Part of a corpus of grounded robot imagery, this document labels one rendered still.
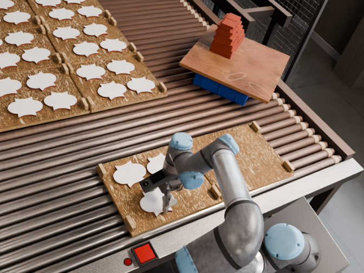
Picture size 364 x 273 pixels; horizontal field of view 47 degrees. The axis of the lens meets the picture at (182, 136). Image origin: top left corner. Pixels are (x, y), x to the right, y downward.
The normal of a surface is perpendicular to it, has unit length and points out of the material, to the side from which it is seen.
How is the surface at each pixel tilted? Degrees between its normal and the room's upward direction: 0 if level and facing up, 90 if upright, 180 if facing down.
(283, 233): 36
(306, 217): 44
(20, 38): 0
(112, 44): 0
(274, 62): 0
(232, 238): 32
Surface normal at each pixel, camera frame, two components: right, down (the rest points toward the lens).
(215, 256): -0.29, -0.06
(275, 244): -0.37, -0.48
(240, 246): 0.12, -0.17
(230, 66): 0.21, -0.69
